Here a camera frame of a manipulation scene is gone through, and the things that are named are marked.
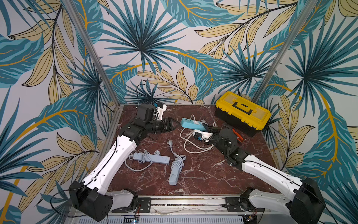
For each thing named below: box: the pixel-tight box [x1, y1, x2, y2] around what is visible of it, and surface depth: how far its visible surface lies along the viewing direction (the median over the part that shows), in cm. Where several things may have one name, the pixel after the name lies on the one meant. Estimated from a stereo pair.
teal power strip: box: [180, 117, 206, 132], surface depth 74 cm
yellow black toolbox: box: [214, 91, 272, 138], surface depth 97 cm
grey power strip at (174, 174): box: [168, 157, 180, 186], surface depth 79 cm
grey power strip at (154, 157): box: [132, 152, 171, 164], surface depth 88 cm
